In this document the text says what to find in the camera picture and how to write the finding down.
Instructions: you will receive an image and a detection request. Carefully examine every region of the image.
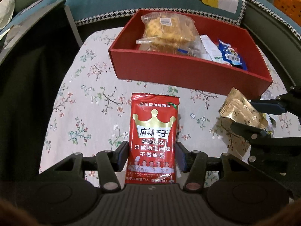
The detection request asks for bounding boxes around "gold foil snack packet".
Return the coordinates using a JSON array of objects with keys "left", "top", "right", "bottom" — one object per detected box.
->
[{"left": 219, "top": 87, "right": 274, "bottom": 136}]

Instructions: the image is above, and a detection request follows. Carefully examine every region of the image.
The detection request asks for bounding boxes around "red spicy strip packet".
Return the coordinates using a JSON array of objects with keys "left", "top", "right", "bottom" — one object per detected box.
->
[{"left": 125, "top": 93, "right": 180, "bottom": 184}]

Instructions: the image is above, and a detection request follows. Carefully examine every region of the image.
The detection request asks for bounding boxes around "orange plastic basket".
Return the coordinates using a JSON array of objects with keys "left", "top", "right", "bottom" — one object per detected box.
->
[{"left": 273, "top": 0, "right": 301, "bottom": 26}]

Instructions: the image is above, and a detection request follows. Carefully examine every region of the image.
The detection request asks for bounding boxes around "crispy pastry clear bag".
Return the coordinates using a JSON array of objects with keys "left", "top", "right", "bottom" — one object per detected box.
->
[{"left": 136, "top": 12, "right": 202, "bottom": 57}]

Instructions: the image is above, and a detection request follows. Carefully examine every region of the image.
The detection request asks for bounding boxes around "floral tablecloth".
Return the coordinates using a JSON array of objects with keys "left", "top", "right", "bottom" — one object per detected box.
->
[{"left": 40, "top": 28, "right": 251, "bottom": 172}]

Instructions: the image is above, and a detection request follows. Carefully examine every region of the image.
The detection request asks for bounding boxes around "blue snack packet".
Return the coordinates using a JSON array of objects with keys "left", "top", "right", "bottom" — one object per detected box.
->
[{"left": 218, "top": 40, "right": 247, "bottom": 71}]

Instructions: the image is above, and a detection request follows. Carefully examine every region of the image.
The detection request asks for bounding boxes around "white cloth on sofa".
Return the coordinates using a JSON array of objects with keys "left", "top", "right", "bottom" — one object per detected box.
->
[{"left": 0, "top": 0, "right": 15, "bottom": 30}]

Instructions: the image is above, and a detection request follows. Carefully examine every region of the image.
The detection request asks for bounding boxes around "red cardboard box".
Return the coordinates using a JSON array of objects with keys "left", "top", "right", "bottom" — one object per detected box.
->
[{"left": 109, "top": 10, "right": 272, "bottom": 99}]

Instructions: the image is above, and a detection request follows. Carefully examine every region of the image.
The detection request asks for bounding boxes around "white silver snack pouch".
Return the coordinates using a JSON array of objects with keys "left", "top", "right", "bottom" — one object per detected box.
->
[{"left": 200, "top": 35, "right": 231, "bottom": 66}]

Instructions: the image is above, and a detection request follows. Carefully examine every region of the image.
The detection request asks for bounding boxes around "dark green sofa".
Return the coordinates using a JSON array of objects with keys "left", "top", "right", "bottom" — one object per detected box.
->
[{"left": 0, "top": 0, "right": 301, "bottom": 85}]

